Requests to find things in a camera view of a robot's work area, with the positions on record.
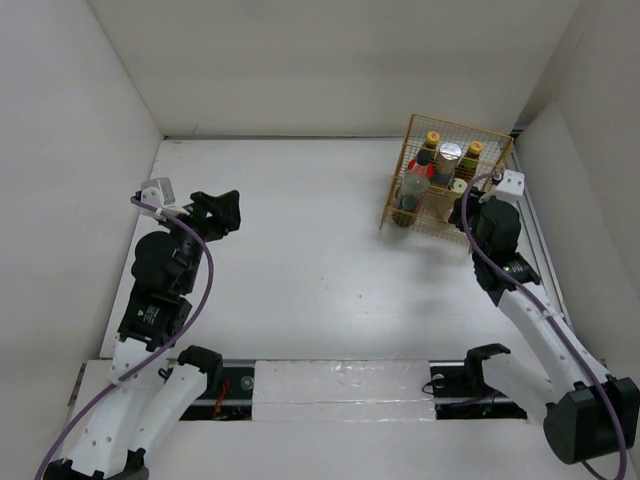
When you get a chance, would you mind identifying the yellow cap sauce bottle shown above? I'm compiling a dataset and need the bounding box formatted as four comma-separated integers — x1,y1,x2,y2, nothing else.
456,140,484,183
419,130,441,158

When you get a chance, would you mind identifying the yellow-green lid spice shaker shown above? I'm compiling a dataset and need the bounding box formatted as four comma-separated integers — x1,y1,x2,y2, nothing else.
449,177,468,196

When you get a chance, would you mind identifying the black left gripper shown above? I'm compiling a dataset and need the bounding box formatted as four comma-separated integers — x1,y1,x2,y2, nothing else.
159,189,240,292

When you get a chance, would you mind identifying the tall dark soy sauce bottle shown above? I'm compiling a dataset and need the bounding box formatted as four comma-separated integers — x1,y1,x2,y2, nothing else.
392,152,434,228

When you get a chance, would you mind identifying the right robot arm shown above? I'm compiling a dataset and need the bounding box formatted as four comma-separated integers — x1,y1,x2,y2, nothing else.
449,189,639,478

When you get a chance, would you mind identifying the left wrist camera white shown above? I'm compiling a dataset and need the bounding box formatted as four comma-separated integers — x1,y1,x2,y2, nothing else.
130,177,176,217

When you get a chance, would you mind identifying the silver lid white granule jar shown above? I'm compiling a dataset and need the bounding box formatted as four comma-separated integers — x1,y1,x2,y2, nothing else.
432,142,462,188

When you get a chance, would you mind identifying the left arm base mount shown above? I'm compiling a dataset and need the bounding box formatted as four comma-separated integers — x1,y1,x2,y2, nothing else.
180,363,255,422

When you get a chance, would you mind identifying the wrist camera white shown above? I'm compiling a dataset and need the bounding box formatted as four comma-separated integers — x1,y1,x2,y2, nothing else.
130,177,176,217
492,169,525,204

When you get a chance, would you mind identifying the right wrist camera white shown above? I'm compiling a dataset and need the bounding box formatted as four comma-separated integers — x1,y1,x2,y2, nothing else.
492,169,525,204

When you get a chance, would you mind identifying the gold wire rack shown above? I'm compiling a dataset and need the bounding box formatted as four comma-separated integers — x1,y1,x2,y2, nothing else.
381,114,513,244

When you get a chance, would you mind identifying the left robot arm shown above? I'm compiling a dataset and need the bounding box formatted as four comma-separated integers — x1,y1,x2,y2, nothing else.
36,184,241,479

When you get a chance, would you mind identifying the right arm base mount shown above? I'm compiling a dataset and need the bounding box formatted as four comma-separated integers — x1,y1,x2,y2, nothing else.
422,363,528,420

